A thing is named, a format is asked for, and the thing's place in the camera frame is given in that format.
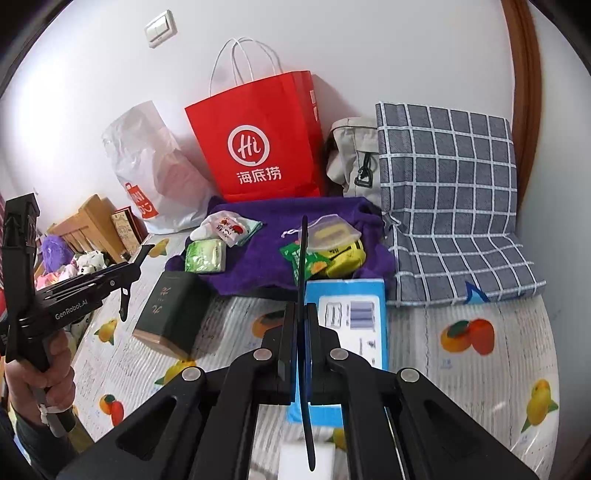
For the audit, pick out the grey checked cushion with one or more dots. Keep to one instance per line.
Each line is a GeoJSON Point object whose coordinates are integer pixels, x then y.
{"type": "Point", "coordinates": [452, 184]}

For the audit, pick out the patterned brown box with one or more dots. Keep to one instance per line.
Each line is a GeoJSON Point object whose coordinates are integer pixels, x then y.
{"type": "Point", "coordinates": [127, 230]}

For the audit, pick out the green snack packet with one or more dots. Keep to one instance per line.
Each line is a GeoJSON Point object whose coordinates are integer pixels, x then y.
{"type": "Point", "coordinates": [288, 256]}

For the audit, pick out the person's left forearm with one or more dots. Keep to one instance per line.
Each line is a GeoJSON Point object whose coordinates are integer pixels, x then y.
{"type": "Point", "coordinates": [32, 443]}

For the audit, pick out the blue cardboard box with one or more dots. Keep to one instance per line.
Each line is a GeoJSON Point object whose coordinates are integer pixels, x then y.
{"type": "Point", "coordinates": [364, 323]}

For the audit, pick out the dark green tea box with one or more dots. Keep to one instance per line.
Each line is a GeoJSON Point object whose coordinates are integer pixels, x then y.
{"type": "Point", "coordinates": [175, 309]}

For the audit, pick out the red paper bag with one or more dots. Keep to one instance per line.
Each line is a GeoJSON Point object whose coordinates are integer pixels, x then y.
{"type": "Point", "coordinates": [277, 134]}

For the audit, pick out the white strawberry tissue packet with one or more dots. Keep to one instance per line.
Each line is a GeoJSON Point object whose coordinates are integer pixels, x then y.
{"type": "Point", "coordinates": [226, 228]}

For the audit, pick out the wooden door frame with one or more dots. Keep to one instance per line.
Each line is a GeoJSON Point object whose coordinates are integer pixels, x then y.
{"type": "Point", "coordinates": [524, 92]}

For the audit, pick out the white light switch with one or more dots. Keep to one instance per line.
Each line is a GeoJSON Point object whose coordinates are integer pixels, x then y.
{"type": "Point", "coordinates": [160, 28]}

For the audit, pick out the person's left hand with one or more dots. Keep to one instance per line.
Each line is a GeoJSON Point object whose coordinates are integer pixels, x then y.
{"type": "Point", "coordinates": [27, 387]}

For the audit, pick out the pink plush toy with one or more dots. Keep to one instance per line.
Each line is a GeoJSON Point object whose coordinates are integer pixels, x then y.
{"type": "Point", "coordinates": [53, 279]}

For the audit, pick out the fruit print tablecloth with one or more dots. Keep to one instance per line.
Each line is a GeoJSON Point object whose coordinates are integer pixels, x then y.
{"type": "Point", "coordinates": [461, 369]}

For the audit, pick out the white plush toy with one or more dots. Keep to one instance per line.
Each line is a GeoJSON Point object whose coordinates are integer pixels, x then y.
{"type": "Point", "coordinates": [92, 263]}

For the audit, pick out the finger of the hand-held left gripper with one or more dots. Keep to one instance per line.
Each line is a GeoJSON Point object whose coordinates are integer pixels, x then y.
{"type": "Point", "coordinates": [134, 261]}
{"type": "Point", "coordinates": [125, 300]}

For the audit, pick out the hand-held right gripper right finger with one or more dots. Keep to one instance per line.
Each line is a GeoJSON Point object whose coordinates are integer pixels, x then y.
{"type": "Point", "coordinates": [318, 360]}

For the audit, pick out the yellow black pouch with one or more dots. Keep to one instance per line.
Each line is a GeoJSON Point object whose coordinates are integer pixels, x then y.
{"type": "Point", "coordinates": [344, 263]}

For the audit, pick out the green tissue packet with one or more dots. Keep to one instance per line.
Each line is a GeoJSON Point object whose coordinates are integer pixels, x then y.
{"type": "Point", "coordinates": [205, 256]}

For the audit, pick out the purple plush toy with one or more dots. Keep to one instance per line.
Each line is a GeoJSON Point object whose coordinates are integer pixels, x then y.
{"type": "Point", "coordinates": [55, 251]}

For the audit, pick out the white plastic shopping bag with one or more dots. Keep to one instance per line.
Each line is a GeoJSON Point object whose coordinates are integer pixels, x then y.
{"type": "Point", "coordinates": [152, 184]}

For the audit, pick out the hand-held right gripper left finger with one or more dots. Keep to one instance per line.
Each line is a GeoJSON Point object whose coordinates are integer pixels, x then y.
{"type": "Point", "coordinates": [291, 350]}

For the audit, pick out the purple towel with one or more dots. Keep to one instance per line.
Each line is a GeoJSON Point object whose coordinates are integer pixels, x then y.
{"type": "Point", "coordinates": [263, 249]}

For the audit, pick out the wooden furniture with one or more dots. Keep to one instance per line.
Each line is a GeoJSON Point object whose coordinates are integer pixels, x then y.
{"type": "Point", "coordinates": [92, 221]}

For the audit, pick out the grey canvas bag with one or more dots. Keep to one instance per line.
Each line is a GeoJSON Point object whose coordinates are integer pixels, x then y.
{"type": "Point", "coordinates": [346, 157]}

